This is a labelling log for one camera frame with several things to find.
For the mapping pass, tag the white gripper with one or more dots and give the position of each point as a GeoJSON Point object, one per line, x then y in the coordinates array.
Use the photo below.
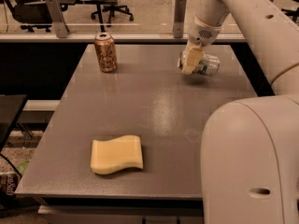
{"type": "Point", "coordinates": [202, 34]}

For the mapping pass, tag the green white 7up can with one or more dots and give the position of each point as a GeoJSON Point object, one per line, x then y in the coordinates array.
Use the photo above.
{"type": "Point", "coordinates": [208, 66]}

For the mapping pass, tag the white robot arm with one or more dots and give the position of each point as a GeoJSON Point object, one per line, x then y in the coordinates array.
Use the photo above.
{"type": "Point", "coordinates": [249, 156]}

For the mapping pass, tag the orange upright soda can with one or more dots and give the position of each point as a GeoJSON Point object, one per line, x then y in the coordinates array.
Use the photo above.
{"type": "Point", "coordinates": [105, 52]}

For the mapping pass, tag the yellow wavy sponge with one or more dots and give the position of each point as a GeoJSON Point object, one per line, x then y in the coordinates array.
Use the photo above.
{"type": "Point", "coordinates": [117, 154]}

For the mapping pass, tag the black desk with leg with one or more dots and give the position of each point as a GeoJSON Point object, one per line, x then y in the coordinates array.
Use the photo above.
{"type": "Point", "coordinates": [97, 3]}

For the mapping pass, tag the black office chair left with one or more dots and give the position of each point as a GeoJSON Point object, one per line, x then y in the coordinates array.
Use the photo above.
{"type": "Point", "coordinates": [30, 13]}

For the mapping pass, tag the black side table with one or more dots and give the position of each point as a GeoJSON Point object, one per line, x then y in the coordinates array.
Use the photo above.
{"type": "Point", "coordinates": [11, 107]}

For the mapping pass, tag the snack bag on floor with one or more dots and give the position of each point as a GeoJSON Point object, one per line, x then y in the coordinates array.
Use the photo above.
{"type": "Point", "coordinates": [8, 183]}

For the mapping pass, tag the middle metal glass bracket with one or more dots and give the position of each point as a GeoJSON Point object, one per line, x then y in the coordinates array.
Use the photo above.
{"type": "Point", "coordinates": [179, 17]}

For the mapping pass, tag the metal glass bracket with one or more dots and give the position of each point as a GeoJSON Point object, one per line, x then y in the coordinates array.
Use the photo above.
{"type": "Point", "coordinates": [57, 17]}
{"type": "Point", "coordinates": [179, 17]}

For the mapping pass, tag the left metal glass bracket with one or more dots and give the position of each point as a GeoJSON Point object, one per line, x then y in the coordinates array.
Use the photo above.
{"type": "Point", "coordinates": [57, 17]}

